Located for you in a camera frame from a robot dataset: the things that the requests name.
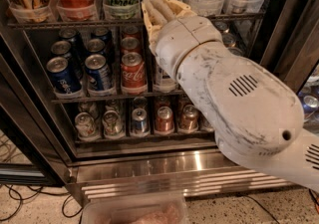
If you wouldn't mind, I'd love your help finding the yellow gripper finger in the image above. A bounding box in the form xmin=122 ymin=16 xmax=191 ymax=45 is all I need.
xmin=162 ymin=0 xmax=196 ymax=18
xmin=142 ymin=0 xmax=169 ymax=53

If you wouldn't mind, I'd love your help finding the glass fridge door right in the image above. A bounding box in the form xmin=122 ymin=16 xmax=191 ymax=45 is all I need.
xmin=260 ymin=0 xmax=319 ymax=93

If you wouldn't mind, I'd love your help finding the white can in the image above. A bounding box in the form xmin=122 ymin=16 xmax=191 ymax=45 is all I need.
xmin=102 ymin=111 xmax=124 ymax=138
xmin=75 ymin=112 xmax=99 ymax=141

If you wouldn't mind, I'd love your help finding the front red cola can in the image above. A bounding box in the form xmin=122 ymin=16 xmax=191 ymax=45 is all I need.
xmin=121 ymin=52 xmax=147 ymax=95

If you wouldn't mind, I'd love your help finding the red can bottom shelf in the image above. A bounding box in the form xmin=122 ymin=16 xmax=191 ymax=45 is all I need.
xmin=156 ymin=107 xmax=174 ymax=133

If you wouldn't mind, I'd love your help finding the stainless steel fridge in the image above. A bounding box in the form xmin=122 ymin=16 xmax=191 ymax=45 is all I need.
xmin=0 ymin=0 xmax=319 ymax=206

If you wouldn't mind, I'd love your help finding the pepsi can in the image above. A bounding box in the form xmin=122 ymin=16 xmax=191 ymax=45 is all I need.
xmin=51 ymin=40 xmax=83 ymax=80
xmin=46 ymin=57 xmax=82 ymax=99
xmin=87 ymin=38 xmax=108 ymax=59
xmin=85 ymin=54 xmax=115 ymax=96

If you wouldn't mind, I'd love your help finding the front right Pepsi can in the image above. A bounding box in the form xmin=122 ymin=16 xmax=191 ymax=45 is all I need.
xmin=85 ymin=54 xmax=115 ymax=96

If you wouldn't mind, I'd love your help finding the can behind right door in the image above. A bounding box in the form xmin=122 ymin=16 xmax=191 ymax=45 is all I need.
xmin=301 ymin=95 xmax=319 ymax=120

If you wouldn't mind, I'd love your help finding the brown tea bottle middle shelf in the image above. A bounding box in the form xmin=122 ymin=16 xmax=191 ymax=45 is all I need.
xmin=154 ymin=63 xmax=177 ymax=93

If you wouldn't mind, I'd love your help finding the white can bottom left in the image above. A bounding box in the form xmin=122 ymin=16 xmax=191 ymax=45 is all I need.
xmin=75 ymin=112 xmax=99 ymax=141

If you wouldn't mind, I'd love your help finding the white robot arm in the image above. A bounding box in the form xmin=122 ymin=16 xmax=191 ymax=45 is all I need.
xmin=142 ymin=0 xmax=319 ymax=191

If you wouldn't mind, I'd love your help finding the front left Pepsi can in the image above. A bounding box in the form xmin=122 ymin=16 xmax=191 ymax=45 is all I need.
xmin=46 ymin=57 xmax=82 ymax=99

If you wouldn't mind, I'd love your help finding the middle red cola can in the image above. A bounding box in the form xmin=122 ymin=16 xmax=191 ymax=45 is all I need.
xmin=121 ymin=37 xmax=142 ymax=55

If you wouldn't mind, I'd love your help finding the front gold can middle shelf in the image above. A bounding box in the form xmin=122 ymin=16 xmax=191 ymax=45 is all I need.
xmin=228 ymin=47 xmax=244 ymax=57

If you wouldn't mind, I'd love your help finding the middle gold can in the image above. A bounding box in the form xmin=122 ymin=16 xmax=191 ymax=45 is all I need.
xmin=222 ymin=33 xmax=236 ymax=47

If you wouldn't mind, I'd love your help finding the middle left Pepsi can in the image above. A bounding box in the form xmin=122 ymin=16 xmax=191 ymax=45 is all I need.
xmin=51 ymin=40 xmax=83 ymax=80

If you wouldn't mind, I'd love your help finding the blue silver can bottom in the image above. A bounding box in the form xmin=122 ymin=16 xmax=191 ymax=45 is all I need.
xmin=132 ymin=109 xmax=149 ymax=135

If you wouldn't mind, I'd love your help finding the tea bottle bottom shelf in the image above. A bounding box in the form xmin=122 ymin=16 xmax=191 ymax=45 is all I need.
xmin=200 ymin=116 xmax=214 ymax=132

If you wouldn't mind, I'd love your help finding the middle right Pepsi can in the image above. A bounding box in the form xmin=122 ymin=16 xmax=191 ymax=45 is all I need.
xmin=87 ymin=38 xmax=108 ymax=59

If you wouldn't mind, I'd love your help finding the clear plastic bin on floor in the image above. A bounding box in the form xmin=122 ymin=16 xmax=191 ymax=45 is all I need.
xmin=81 ymin=192 xmax=190 ymax=224

